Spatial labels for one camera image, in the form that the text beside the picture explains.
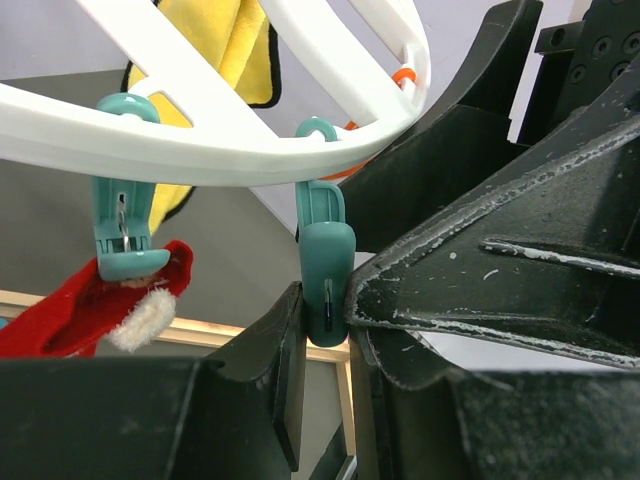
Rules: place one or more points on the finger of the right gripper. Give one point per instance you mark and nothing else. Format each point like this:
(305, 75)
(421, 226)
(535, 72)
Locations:
(458, 143)
(526, 260)

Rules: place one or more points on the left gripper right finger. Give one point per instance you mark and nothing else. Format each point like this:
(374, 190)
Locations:
(419, 416)

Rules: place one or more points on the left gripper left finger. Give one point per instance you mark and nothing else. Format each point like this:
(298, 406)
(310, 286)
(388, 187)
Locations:
(235, 414)

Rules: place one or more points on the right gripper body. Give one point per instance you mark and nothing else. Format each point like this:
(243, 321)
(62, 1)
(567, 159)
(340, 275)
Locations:
(579, 61)

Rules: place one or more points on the teal clothespin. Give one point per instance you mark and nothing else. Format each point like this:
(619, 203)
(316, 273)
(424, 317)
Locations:
(121, 229)
(327, 246)

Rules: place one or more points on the white round clip hanger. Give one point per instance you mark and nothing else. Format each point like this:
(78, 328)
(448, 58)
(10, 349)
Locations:
(227, 143)

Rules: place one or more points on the orange clothespin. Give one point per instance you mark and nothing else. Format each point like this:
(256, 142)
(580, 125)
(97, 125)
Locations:
(397, 105)

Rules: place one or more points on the yellow cloth with black trim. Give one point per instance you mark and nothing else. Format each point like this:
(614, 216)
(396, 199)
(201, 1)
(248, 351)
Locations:
(238, 41)

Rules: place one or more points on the wooden drying rack frame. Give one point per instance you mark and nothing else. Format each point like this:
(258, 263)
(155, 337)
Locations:
(212, 335)

